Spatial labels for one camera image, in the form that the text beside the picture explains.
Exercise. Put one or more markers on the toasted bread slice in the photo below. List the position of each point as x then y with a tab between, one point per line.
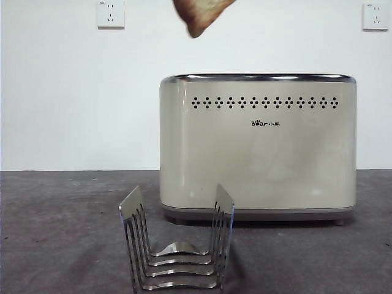
199	16

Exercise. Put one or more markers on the cream toaster with chrome top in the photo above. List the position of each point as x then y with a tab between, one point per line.
260	153

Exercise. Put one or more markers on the stainless steel bread rack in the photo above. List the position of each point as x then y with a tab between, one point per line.
130	203

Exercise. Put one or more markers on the white wall socket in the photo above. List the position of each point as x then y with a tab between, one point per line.
375	16
111	14

